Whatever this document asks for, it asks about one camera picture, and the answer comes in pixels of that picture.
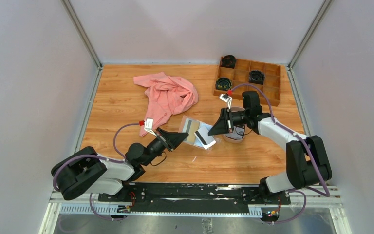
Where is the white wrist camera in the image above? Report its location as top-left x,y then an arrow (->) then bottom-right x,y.
219,93 -> 232,110
144,118 -> 157,137

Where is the pink cloth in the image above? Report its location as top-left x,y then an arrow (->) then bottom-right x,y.
133,72 -> 199,129

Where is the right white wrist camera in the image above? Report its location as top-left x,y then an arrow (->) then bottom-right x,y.
219,93 -> 232,110

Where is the pink oval card tray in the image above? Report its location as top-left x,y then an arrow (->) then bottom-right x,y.
222,106 -> 247,144

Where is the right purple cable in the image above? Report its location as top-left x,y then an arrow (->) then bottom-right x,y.
227,83 -> 331,225

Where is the black coil bottom left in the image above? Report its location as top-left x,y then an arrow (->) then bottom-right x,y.
215,77 -> 232,91

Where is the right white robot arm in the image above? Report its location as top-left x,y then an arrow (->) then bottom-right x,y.
208,91 -> 332,204

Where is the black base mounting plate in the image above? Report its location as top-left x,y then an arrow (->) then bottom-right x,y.
95,182 -> 291,218

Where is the white striped credit card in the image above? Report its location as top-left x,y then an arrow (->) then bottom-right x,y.
194,125 -> 217,150

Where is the gold credit card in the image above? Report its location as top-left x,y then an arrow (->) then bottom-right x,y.
186,119 -> 200,144

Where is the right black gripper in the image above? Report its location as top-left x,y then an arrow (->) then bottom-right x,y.
208,108 -> 249,136

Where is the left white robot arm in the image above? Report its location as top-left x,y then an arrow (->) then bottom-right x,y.
51,128 -> 189,201

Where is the black coil top left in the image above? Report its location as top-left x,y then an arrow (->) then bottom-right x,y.
220,55 -> 237,69

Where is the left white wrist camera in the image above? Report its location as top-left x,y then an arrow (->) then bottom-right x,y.
144,118 -> 157,137

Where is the wooden compartment tray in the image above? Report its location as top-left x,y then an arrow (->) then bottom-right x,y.
213,57 -> 281,106

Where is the black coil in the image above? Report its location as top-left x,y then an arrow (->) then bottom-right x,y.
248,70 -> 265,85
220,55 -> 237,69
215,77 -> 232,91

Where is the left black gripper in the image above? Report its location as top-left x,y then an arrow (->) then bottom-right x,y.
142,127 -> 188,167

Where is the black coil middle right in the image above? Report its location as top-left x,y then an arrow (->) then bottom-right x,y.
248,70 -> 265,85

